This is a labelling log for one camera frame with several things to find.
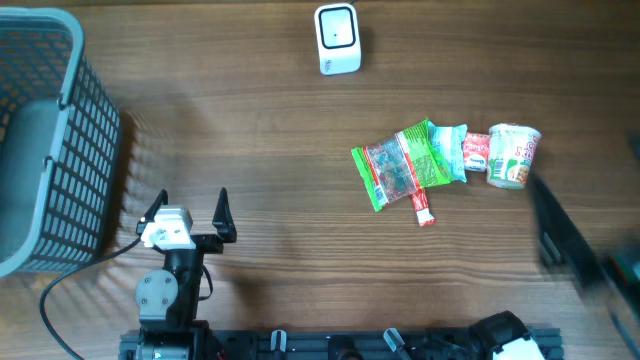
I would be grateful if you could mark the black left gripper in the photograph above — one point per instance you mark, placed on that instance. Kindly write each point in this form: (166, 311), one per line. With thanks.
(213, 244)

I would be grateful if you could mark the green candy bag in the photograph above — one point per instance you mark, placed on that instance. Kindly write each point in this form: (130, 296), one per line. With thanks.
(400, 166)

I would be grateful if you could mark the red chocolate bar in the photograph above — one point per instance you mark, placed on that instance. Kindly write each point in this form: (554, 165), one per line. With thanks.
(422, 208)

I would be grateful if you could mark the teal snack packet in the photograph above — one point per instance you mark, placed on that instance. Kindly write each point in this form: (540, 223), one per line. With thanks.
(448, 141)

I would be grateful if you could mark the red tissue pack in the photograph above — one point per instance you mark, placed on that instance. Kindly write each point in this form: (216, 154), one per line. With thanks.
(476, 148)

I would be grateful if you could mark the instant noodle cup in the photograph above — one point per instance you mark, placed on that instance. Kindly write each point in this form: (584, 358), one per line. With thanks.
(511, 152)

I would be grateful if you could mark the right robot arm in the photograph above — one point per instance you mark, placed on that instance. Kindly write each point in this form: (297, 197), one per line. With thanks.
(613, 278)

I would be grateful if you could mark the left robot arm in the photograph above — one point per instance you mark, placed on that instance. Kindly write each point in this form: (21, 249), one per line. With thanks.
(168, 298)

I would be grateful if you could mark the white barcode scanner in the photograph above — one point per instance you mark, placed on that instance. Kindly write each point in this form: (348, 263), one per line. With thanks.
(338, 39)

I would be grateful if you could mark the grey plastic basket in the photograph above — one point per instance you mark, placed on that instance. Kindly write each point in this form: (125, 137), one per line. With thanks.
(60, 139)

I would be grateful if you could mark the black mounting rail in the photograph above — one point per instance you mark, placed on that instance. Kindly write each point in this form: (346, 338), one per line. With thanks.
(435, 343)

